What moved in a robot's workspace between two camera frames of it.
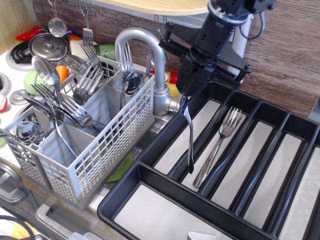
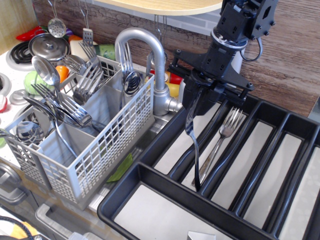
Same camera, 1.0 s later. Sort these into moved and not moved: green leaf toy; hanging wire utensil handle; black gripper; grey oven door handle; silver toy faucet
Moved: black gripper
Not moved: hanging wire utensil handle; grey oven door handle; silver toy faucet; green leaf toy
